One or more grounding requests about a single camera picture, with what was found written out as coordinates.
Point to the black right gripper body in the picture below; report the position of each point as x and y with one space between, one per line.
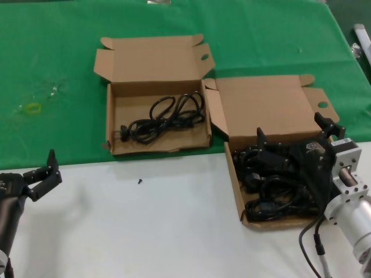
314 162

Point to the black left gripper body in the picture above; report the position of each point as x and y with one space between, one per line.
11 197

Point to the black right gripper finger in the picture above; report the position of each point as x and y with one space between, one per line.
333 129
272 153

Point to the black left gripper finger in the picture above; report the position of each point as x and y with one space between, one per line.
52 162
47 185

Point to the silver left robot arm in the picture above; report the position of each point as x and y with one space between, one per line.
2 259

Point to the cardboard box with round hole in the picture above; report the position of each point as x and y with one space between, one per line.
261 104
156 63

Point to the yellow rubber band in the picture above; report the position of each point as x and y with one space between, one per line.
27 108

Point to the small white scrap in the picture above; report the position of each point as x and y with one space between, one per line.
53 93

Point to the small shiny metal part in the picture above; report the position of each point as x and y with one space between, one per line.
356 50

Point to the grey metal bar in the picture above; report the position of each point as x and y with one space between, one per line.
363 37

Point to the green table cloth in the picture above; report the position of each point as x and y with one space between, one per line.
43 43

